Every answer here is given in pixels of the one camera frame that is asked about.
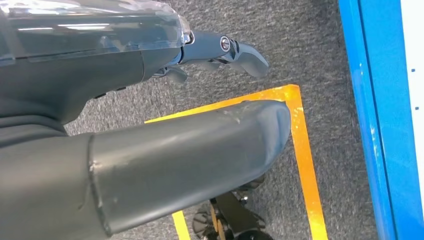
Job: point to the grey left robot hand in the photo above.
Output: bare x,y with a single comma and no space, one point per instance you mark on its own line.
165,165

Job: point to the blue metal shelf rack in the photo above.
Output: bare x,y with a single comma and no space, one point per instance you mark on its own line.
377,116

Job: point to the black robot foot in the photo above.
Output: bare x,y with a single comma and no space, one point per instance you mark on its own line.
232,212

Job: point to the yellow floor tape square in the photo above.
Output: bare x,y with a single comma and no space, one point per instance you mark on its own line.
304,159

